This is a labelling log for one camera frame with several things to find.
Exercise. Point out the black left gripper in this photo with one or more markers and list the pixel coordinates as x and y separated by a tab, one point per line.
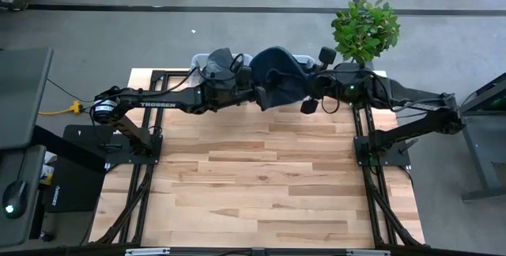
243	88

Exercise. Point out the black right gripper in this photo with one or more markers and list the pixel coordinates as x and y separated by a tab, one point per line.
326	85

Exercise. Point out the dark navy cap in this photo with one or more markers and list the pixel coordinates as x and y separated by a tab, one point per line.
288	90

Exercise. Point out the light gray cap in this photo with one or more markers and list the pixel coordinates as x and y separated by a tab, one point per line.
219	64

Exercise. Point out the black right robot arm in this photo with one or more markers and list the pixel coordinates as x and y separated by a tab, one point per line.
395	90

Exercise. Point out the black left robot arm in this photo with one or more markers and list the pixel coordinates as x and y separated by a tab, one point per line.
158	104

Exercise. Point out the clear plastic container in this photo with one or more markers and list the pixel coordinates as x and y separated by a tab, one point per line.
306	61
199	61

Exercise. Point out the green potted plant black pot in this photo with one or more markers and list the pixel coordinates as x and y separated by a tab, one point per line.
365	31

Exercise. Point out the gray metal table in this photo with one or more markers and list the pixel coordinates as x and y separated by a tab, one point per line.
474	149

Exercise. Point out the black computer case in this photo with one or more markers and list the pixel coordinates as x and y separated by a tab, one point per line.
75	193

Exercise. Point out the black desk support beam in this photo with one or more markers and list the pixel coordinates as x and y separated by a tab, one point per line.
51	145

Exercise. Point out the small white yellow box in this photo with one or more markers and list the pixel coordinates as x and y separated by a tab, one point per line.
47	171

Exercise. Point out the gray desk surface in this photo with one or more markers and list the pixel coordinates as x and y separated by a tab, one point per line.
35	169

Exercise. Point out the dark gray flat panel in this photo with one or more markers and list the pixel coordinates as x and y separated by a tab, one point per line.
23	98

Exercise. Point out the black caster wheel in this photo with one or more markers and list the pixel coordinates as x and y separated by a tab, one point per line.
46	236

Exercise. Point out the black computer mouse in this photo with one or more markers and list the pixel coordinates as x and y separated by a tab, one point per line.
15	198

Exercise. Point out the person's shoe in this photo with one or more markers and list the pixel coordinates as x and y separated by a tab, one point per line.
12	1

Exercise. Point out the black metal table frame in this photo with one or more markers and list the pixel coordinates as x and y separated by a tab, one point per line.
157	76

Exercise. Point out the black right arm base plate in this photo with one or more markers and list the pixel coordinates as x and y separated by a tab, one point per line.
395	158

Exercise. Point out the silver metal bracket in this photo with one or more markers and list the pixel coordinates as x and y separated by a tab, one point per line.
367	253
146	251

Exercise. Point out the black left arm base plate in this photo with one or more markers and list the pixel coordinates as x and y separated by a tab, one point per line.
83	141

